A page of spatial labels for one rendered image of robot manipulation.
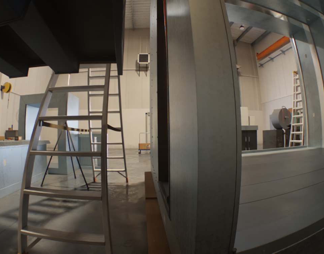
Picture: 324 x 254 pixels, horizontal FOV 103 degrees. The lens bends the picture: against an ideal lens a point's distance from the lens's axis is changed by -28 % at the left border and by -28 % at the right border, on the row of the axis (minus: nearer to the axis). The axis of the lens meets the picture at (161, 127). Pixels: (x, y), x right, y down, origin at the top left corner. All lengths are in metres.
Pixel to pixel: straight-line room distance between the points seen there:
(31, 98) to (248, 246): 3.97
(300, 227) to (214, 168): 0.39
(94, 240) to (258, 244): 0.72
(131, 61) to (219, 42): 11.67
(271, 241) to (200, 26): 0.58
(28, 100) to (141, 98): 8.30
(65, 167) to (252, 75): 13.21
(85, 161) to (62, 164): 0.80
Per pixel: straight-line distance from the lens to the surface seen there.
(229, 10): 3.87
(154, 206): 1.46
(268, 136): 6.83
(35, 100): 3.94
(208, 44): 0.42
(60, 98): 3.65
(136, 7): 11.42
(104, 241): 0.94
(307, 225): 0.67
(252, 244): 0.54
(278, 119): 6.65
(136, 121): 11.03
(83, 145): 4.21
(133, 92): 11.36
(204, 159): 0.36
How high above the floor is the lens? 0.71
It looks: 3 degrees up
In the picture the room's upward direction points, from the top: 1 degrees counter-clockwise
